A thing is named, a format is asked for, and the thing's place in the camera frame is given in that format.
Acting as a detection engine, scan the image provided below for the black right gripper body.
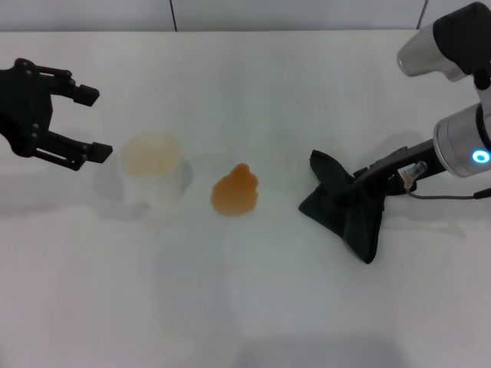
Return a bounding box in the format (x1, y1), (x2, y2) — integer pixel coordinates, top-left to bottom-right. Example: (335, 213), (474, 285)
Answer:
(383, 140), (442, 189)

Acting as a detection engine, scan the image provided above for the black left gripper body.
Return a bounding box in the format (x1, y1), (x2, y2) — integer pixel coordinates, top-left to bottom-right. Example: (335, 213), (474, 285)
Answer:
(0, 57), (54, 159)

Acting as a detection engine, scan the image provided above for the dark blue rag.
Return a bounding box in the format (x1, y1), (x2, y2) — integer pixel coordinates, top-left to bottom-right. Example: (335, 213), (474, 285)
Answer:
(298, 149), (387, 265)

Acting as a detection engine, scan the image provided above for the white paper cup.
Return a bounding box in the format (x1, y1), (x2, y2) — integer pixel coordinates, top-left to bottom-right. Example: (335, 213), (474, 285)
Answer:
(120, 131), (186, 209)

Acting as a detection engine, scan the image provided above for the brown water stain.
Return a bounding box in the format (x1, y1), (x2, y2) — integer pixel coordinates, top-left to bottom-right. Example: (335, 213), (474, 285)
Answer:
(210, 163), (261, 216)

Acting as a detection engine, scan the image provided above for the right arm cable with clear plug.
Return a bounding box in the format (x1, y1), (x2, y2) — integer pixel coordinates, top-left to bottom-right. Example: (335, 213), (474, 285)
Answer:
(398, 160), (491, 202)

